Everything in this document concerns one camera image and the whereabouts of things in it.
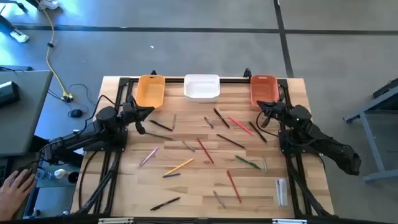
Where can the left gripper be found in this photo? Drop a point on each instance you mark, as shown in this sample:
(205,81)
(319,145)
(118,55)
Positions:
(129,113)

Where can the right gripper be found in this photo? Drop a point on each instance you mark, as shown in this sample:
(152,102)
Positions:
(281,112)

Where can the green pencil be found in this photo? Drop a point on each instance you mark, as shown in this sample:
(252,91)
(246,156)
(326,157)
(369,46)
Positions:
(158,135)

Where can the pink pencil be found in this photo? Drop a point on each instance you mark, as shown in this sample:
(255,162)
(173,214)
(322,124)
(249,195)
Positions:
(241,125)

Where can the grey crayon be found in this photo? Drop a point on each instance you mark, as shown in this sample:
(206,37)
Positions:
(174,122)
(188,146)

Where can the pink pen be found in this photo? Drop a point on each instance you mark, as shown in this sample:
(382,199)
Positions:
(149,156)

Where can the grey pen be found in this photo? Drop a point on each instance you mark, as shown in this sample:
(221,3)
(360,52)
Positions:
(265,165)

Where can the green pen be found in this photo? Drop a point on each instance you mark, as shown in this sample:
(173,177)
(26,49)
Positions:
(247,162)

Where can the dark purple crayon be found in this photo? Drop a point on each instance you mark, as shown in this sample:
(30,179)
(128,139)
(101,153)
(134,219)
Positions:
(208,122)

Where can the yellow pencil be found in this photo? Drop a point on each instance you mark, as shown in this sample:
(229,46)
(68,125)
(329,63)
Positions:
(178,167)

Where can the red pencil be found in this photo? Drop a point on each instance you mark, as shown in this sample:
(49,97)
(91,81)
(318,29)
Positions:
(205,151)
(234,186)

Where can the black marker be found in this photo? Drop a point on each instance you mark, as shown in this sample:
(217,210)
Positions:
(165,203)

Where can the blue-grey crayon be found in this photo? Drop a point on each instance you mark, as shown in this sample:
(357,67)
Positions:
(219,199)

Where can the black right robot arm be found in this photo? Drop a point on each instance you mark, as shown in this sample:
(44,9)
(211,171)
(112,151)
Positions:
(326,146)

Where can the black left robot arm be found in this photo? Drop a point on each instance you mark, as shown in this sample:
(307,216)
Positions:
(77,137)

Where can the coral orange plastic bin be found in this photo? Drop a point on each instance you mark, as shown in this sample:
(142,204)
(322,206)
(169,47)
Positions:
(264,88)

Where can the yellow plastic bin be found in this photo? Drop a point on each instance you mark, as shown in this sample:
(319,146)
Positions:
(150,93)

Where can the black table clamp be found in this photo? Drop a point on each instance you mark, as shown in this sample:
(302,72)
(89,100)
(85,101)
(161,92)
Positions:
(247,73)
(153,73)

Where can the white plastic bin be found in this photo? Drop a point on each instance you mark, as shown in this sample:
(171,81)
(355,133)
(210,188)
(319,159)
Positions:
(202,88)

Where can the white stapler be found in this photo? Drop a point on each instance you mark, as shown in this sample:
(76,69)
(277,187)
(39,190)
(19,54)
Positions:
(281,191)

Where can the black round cap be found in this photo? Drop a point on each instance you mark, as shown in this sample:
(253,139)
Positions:
(73,177)

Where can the white small bottle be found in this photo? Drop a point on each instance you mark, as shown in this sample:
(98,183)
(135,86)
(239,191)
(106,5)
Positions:
(59,173)

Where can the clear water bottle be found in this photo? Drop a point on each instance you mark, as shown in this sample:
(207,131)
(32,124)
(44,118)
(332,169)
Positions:
(43,175)

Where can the grey desk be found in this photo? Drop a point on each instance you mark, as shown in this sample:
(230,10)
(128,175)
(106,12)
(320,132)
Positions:
(21,124)

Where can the blue-grey metal table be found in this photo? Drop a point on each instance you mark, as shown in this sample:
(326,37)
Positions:
(382,175)

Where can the black desk device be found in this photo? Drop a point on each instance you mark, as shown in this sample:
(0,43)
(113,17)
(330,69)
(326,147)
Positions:
(7,93)

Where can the person's hand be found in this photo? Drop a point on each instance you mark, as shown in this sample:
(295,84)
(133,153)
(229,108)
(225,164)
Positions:
(15,193)

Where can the white shoe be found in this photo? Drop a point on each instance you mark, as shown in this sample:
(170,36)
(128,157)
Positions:
(49,4)
(19,36)

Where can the silver metal bracket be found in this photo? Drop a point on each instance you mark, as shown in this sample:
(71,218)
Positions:
(115,221)
(289,221)

